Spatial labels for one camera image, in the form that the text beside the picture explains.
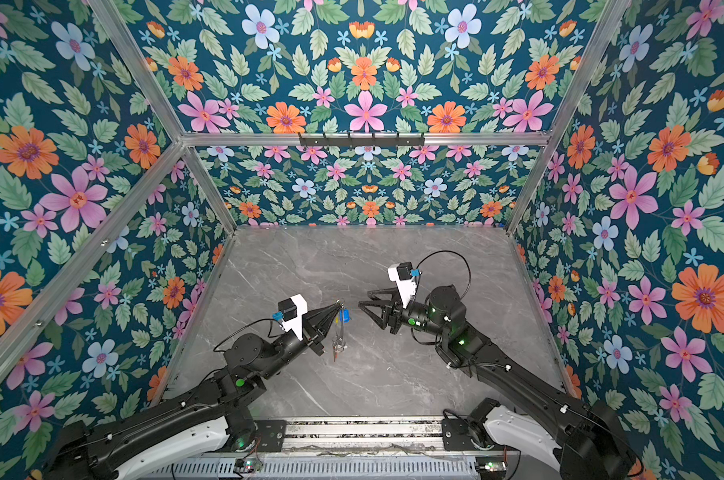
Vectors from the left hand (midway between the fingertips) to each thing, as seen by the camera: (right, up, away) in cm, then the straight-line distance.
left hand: (339, 303), depth 62 cm
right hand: (+5, 0, +5) cm, 7 cm away
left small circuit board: (-23, -40, +9) cm, 48 cm away
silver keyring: (-1, -10, +5) cm, 11 cm away
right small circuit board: (+35, -41, +9) cm, 55 cm away
